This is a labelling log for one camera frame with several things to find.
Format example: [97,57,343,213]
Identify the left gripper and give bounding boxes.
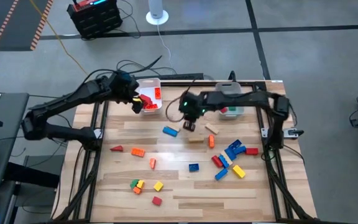
[104,70,145,114]

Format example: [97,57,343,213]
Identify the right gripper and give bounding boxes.
[178,91,209,131]

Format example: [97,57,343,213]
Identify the large red block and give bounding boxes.
[139,94,154,108]

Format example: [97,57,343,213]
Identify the white plastic bin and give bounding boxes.
[215,81,245,120]
[134,77,163,116]

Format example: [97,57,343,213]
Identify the red cylinder block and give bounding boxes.
[211,155,224,169]

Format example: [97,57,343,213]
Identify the yellow rectangular block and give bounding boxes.
[231,164,247,179]

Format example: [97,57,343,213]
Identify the black power strip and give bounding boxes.
[134,73,204,81]

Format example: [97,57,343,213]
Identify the black plastic crate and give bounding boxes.
[66,0,124,40]

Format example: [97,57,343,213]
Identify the dark grey desk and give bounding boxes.
[0,92,30,187]

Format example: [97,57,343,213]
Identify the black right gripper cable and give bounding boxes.
[165,79,198,123]

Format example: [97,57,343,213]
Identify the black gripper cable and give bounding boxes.
[116,55,163,75]
[165,79,198,123]

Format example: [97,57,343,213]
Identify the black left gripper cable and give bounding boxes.
[116,55,163,75]

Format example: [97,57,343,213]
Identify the black floor cable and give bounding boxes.
[94,58,178,81]

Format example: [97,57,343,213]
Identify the white floor cable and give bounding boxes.
[156,24,175,75]

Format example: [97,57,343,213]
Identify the white pedestal stand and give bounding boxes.
[145,0,170,26]

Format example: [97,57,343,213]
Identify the yellow cable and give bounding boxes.
[29,0,89,78]

